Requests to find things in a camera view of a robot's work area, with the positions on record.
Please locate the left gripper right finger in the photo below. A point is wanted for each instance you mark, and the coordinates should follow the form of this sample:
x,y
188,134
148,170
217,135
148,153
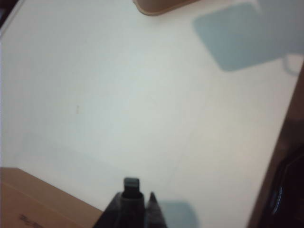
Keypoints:
x,y
154,218

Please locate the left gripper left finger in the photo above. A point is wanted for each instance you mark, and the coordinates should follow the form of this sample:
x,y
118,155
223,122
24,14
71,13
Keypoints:
x,y
114,213

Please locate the long brown cardboard box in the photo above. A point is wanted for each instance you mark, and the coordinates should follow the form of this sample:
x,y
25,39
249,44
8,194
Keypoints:
x,y
35,202

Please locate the beige upturned pulp tray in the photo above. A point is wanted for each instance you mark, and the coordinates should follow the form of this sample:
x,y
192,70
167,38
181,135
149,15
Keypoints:
x,y
161,7

